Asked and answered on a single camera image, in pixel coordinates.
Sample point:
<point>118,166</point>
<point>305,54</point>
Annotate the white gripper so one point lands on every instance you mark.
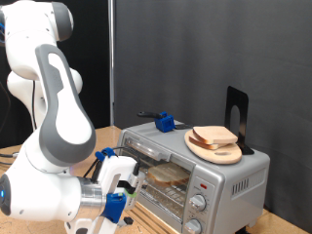
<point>117,169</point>

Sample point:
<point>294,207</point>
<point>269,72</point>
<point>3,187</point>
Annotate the glass oven door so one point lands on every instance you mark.
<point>162,198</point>

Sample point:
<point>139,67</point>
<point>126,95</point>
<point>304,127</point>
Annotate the white bread slice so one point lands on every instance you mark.
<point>169,174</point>
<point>196,143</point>

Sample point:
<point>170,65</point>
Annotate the spatula with blue grip block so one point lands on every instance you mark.
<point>165,123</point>

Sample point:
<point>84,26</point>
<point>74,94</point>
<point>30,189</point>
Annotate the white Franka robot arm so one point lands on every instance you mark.
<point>58,123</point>

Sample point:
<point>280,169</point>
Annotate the silver oven knob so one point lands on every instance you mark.
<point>198,202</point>
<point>193,226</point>

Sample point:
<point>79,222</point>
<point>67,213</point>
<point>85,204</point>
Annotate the red oven indicator light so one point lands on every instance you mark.
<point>203,186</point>

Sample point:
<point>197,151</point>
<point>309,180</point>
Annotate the silver toaster oven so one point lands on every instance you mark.
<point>240,208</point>

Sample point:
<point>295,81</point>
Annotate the round wooden cutting board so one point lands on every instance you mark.
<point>224,156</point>

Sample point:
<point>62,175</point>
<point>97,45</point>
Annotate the light brown bread slice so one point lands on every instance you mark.
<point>216,134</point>

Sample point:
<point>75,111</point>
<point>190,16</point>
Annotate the metal pole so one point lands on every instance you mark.
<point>111,65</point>

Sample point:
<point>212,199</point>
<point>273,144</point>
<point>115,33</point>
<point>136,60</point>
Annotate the black metal bookend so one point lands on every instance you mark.
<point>237,97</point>

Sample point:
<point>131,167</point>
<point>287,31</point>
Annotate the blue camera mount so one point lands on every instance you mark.
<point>113,208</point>

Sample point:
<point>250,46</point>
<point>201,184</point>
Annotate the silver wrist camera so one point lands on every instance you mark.
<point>135,191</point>

